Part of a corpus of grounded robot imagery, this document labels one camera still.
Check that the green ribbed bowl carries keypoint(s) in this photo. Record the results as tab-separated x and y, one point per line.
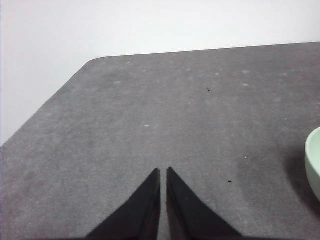
313	162

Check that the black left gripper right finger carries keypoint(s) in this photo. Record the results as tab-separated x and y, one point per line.
190	220

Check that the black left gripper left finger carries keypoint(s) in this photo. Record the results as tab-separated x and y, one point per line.
140	217

